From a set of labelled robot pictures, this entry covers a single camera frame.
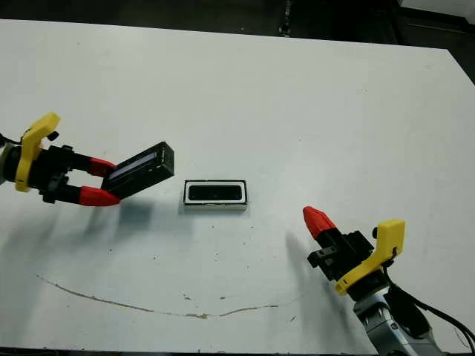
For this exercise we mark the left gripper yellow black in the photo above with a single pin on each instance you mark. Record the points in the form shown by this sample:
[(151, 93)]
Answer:
[(48, 163)]

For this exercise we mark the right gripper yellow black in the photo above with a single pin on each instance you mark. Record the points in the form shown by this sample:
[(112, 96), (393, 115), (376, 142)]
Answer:
[(356, 259)]

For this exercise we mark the black box lid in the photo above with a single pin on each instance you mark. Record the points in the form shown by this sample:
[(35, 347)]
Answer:
[(144, 172)]

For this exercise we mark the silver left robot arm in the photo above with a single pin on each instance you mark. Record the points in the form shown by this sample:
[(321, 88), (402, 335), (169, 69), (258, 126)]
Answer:
[(6, 163)]

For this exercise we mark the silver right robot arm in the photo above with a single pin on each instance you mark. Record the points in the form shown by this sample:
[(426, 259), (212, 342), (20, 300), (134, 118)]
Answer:
[(393, 326)]

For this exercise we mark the white box base black rim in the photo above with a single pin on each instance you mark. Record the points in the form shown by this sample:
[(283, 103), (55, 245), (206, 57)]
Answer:
[(187, 205)]

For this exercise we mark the black metal floor strut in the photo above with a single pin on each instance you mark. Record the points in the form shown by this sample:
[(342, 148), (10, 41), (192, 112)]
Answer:
[(285, 18)]

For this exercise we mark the white furniture piece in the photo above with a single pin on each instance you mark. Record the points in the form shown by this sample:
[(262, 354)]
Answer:
[(438, 6)]

